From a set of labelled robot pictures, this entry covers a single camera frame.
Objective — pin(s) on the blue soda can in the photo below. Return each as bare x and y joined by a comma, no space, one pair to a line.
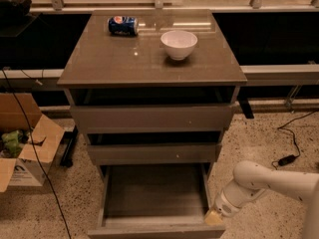
123,25

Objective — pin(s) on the black object on shelf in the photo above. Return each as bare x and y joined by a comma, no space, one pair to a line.
14,8

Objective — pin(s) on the black table leg right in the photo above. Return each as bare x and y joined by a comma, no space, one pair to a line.
244,104

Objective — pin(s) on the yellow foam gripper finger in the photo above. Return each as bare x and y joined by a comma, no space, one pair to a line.
212,218

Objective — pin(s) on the cardboard box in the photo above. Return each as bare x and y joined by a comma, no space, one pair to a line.
41,139

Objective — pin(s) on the white bowl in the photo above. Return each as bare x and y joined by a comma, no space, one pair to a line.
178,44

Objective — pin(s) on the grey drawer cabinet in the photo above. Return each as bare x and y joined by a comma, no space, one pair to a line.
108,70

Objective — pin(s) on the grey drawer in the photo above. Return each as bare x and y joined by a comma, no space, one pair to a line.
155,147
156,118
155,201

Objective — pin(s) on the green bag in box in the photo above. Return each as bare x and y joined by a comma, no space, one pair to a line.
11,144

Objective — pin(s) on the black power adapter with cable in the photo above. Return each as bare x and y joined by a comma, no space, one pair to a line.
290,158

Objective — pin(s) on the grey bottom drawer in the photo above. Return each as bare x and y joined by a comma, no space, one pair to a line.
155,201

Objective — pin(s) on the grey middle drawer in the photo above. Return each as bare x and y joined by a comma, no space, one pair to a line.
155,147

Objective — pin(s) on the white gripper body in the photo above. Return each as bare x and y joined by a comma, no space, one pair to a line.
223,205

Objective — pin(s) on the black table leg left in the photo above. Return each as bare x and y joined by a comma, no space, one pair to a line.
69,139

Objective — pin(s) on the grey top drawer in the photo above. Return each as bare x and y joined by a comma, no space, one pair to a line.
156,118

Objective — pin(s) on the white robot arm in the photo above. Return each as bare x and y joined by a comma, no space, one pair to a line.
251,180

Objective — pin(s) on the black table leg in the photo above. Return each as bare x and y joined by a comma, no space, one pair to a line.
244,104
69,139

